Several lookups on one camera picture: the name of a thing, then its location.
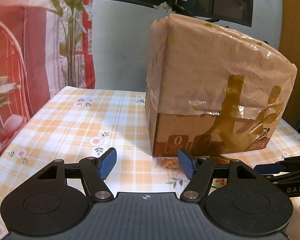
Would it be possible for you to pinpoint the red yellow snack packet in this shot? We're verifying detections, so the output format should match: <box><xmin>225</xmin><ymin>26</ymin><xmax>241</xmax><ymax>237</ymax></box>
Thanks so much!
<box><xmin>211</xmin><ymin>177</ymin><xmax>228</xmax><ymax>189</ymax></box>

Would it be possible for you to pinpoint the peanut snack packet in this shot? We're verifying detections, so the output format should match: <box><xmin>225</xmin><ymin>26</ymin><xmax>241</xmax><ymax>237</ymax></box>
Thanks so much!
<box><xmin>156</xmin><ymin>157</ymin><xmax>180</xmax><ymax>170</ymax></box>

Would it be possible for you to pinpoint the orange plaid tablecloth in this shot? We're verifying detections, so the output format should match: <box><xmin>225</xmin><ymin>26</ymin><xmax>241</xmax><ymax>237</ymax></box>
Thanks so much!
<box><xmin>0</xmin><ymin>86</ymin><xmax>300</xmax><ymax>240</ymax></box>

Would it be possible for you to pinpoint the taped cardboard box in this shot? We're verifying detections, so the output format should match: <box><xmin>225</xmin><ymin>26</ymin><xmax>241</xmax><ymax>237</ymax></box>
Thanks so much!
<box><xmin>145</xmin><ymin>14</ymin><xmax>297</xmax><ymax>157</ymax></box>

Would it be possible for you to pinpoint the red printed backdrop curtain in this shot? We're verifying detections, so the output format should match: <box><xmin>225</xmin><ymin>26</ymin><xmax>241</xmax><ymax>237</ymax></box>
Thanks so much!
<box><xmin>0</xmin><ymin>0</ymin><xmax>95</xmax><ymax>156</ymax></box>

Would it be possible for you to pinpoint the black exercise bike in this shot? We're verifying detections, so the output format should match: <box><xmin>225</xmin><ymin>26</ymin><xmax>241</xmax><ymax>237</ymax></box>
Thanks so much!
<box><xmin>153</xmin><ymin>0</ymin><xmax>221</xmax><ymax>23</ymax></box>

